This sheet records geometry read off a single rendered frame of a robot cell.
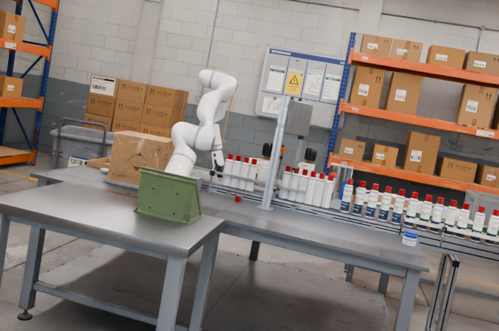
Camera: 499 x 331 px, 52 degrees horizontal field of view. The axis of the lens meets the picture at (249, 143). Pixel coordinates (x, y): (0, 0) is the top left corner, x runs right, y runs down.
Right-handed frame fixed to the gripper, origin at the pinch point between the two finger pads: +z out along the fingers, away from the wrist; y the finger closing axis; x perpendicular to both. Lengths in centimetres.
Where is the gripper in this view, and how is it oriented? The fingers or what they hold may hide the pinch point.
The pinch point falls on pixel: (220, 174)
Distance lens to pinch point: 325.0
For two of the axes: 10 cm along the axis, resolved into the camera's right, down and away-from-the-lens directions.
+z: 1.6, 9.9, 0.1
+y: 2.2, -0.4, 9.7
